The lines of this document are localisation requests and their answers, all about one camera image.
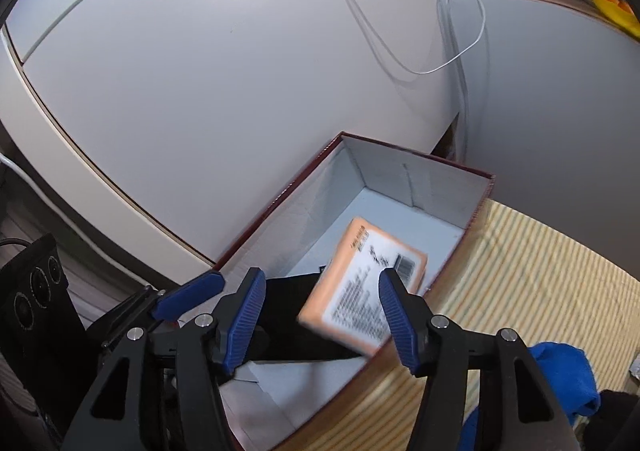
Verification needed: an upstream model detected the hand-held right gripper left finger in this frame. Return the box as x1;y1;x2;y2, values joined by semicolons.
60;267;271;451

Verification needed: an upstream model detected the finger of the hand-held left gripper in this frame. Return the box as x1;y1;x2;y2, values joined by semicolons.
87;271;224;349

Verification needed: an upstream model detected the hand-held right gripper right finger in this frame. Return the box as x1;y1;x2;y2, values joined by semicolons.
378;268;576;451

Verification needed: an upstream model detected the black cloth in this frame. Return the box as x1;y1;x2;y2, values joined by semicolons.
250;273;371;364

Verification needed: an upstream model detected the orange labelled packet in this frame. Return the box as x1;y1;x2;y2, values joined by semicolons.
298;217;429;357

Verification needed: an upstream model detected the dark red cardboard box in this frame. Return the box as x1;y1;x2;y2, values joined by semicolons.
212;131;496;451

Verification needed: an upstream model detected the blue cloth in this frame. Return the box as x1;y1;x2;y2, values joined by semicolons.
460;342;601;451

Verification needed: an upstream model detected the black knit hat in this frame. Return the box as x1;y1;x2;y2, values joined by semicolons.
597;388;640;434

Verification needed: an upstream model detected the yellow striped tablecloth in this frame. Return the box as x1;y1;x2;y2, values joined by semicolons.
350;198;640;451

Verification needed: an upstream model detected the black speaker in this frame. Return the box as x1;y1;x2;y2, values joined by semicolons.
0;233;91;451

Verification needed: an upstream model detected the yellow bowl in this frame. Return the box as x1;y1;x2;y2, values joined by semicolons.
587;0;640;39

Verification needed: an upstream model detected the thick white cable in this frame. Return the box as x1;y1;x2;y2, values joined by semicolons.
0;154;23;182

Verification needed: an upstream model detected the white wall pipe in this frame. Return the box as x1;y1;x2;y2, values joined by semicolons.
437;0;471;162

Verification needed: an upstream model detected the thin white cable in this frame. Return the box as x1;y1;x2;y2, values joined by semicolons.
305;0;487;87

